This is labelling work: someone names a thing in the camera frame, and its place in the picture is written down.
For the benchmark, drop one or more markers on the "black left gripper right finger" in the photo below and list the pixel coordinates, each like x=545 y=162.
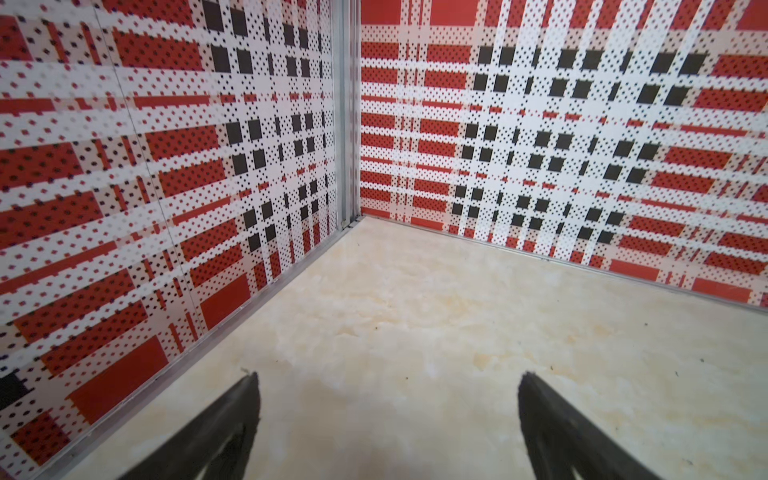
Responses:
x=564 y=444

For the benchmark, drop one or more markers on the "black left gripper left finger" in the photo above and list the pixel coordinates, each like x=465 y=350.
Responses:
x=216 y=444

